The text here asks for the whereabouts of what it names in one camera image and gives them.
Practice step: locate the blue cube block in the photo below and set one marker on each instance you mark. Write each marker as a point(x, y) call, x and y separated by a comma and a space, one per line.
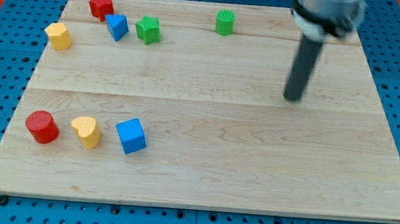
point(132, 136)

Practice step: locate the red cylinder block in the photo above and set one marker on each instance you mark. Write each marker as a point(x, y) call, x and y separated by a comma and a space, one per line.
point(42, 127)

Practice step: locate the yellow hexagon block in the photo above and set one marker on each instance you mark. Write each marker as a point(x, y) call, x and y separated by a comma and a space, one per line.
point(58, 36)

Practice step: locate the wooden board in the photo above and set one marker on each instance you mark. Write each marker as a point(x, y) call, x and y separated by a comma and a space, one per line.
point(220, 136)

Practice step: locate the green star block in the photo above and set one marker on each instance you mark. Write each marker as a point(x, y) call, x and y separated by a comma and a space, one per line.
point(148, 30)

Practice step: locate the red star block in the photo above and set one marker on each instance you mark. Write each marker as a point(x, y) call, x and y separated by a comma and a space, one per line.
point(101, 8)

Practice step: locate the blue triangle block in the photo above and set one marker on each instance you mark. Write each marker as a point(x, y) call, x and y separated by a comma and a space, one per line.
point(117, 26)

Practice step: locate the green cylinder block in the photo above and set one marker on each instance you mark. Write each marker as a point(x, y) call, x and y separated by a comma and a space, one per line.
point(225, 20)

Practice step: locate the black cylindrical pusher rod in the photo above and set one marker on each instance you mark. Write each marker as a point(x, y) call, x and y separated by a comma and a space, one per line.
point(302, 68)

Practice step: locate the yellow heart block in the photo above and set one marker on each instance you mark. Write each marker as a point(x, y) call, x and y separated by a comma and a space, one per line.
point(87, 131)

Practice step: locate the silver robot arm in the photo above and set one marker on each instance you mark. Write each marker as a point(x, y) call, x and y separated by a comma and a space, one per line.
point(318, 19)

